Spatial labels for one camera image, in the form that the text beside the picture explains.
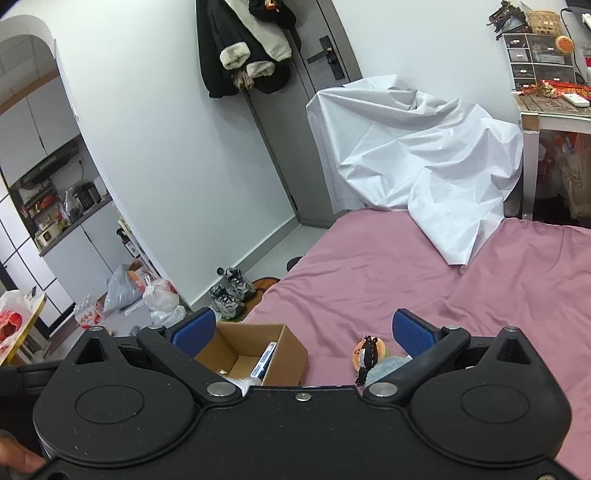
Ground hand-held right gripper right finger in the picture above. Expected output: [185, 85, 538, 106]
[362, 309, 539, 408]

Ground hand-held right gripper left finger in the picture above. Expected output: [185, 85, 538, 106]
[69, 307, 244, 408]

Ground blue-grey plush toy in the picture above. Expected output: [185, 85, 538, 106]
[365, 354, 414, 386]

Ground black white-stitched plush toy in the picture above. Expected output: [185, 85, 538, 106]
[355, 335, 380, 387]

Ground brown cardboard box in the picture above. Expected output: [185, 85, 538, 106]
[196, 322, 309, 387]

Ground person's left hand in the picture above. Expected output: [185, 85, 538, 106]
[0, 436, 47, 476]

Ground orange plush toy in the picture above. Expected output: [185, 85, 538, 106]
[353, 337, 390, 371]

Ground yellow round table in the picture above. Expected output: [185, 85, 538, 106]
[0, 291, 47, 366]

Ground grey sneaker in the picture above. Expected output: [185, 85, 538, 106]
[224, 268, 256, 301]
[208, 285, 246, 319]

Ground pink bed sheet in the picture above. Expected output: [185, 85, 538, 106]
[242, 207, 591, 480]

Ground clear bubble wrap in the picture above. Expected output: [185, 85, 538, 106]
[221, 373, 265, 394]

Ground blue white small box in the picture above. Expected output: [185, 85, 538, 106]
[252, 340, 280, 385]

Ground orange cardboard carton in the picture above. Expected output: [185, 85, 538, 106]
[124, 260, 153, 289]

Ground grey plastic bag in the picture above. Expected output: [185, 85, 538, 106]
[103, 263, 144, 315]

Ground brown bear-shaped mat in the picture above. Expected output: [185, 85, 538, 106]
[250, 277, 283, 304]

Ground pack of water bottles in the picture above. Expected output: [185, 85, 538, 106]
[73, 295, 107, 326]

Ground white narrow rack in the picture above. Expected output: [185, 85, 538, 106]
[117, 216, 160, 278]

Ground kitchen counter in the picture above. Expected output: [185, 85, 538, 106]
[34, 196, 114, 259]

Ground white cloth cover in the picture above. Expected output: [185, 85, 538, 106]
[305, 75, 525, 274]

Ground black kitchen appliance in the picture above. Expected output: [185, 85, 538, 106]
[73, 181, 102, 206]

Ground grey door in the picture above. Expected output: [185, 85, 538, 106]
[241, 0, 363, 230]

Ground beige tote bag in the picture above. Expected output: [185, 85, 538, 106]
[553, 134, 591, 220]

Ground white desk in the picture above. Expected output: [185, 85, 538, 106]
[511, 87, 591, 220]

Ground red snack packets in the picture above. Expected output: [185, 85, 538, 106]
[521, 79, 591, 100]

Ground black white fleece jacket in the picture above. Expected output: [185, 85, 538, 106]
[195, 0, 297, 99]

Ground grey drawer organizer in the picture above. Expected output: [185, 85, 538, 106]
[502, 32, 578, 91]

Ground dark ornament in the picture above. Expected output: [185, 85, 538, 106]
[486, 0, 528, 33]

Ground wicker basket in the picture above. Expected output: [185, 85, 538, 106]
[525, 10, 562, 36]

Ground black door handle lock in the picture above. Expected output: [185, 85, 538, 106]
[307, 35, 347, 80]

